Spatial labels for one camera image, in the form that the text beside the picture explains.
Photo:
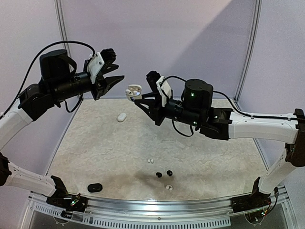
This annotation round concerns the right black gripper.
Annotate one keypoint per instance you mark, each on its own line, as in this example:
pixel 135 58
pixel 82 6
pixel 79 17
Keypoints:
pixel 157 111

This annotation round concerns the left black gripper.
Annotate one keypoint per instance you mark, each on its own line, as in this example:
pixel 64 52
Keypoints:
pixel 104 84

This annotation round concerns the white square charging case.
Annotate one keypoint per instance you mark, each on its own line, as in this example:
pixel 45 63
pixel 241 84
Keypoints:
pixel 133 92

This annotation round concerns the white oval charging case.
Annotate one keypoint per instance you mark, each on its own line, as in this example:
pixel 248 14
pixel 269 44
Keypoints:
pixel 121 117

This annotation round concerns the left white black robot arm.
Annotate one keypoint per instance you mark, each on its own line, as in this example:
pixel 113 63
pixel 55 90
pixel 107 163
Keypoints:
pixel 59 82

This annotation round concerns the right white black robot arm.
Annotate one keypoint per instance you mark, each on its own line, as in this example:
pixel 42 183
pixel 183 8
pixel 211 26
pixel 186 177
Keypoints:
pixel 195 109

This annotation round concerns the black oval charging case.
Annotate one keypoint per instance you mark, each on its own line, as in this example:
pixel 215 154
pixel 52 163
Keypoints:
pixel 95 187

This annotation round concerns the black earbud left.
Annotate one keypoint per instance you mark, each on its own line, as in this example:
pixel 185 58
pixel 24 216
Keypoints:
pixel 159 175

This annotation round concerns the black earbud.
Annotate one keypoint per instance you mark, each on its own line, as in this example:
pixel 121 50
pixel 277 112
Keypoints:
pixel 159 175
pixel 169 173

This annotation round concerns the black earbud right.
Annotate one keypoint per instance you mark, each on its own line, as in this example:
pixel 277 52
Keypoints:
pixel 169 173

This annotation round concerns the white earbud front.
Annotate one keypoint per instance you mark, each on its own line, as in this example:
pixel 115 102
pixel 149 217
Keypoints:
pixel 169 187

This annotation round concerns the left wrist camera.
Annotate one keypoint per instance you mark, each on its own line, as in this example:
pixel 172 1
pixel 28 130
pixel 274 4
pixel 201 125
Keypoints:
pixel 97 61

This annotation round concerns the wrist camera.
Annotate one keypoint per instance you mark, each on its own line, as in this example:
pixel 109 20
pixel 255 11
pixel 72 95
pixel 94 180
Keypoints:
pixel 97 61
pixel 159 85

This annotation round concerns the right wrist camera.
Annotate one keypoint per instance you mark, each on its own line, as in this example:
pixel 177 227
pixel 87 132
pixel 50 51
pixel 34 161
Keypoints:
pixel 159 85

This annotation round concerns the left aluminium frame post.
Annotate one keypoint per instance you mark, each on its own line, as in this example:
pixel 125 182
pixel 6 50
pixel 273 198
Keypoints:
pixel 60 19

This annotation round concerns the aluminium frame post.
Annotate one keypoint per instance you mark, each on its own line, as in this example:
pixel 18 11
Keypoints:
pixel 250 49
pixel 60 19

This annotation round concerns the right aluminium frame post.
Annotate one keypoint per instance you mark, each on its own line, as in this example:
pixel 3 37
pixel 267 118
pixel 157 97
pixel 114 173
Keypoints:
pixel 250 49

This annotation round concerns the aluminium front rail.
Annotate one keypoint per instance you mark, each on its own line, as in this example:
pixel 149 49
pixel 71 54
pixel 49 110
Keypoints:
pixel 102 213

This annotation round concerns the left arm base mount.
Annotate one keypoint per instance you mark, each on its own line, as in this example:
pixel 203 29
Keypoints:
pixel 69 202

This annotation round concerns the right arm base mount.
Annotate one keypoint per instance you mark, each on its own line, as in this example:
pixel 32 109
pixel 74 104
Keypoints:
pixel 249 202

